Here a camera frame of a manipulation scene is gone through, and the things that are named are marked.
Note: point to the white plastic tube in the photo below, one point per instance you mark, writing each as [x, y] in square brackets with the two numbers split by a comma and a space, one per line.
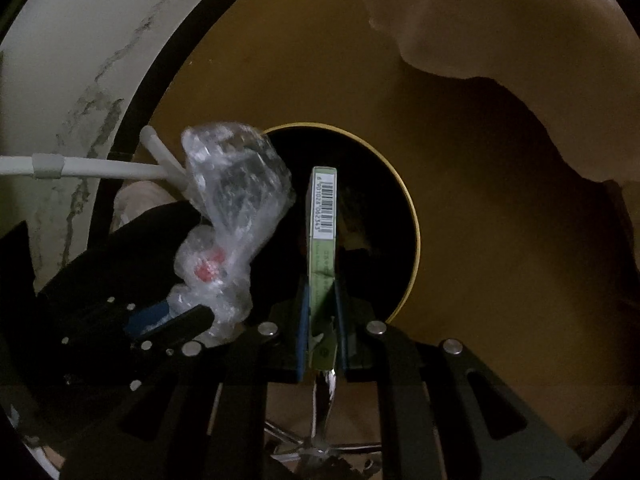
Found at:
[160, 155]
[100, 166]

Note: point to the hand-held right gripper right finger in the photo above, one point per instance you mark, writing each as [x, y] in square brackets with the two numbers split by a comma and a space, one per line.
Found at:
[341, 332]

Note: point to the black gold-rimmed trash bin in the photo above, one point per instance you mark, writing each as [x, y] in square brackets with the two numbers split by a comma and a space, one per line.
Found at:
[370, 200]

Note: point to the clear plastic wrap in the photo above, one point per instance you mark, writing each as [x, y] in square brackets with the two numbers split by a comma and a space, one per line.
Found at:
[230, 185]

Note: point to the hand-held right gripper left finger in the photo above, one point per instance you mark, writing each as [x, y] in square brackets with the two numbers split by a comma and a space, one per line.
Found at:
[300, 332]

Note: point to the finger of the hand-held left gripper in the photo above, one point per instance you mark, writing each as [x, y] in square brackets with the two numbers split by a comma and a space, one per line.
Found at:
[175, 327]
[147, 317]

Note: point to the green cardboard box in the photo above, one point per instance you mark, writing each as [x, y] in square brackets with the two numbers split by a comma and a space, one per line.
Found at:
[322, 260]

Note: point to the chrome chair base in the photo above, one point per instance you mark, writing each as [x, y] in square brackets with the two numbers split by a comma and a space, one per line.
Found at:
[315, 447]

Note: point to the pink bed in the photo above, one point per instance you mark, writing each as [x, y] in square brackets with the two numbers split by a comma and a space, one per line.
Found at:
[500, 20]

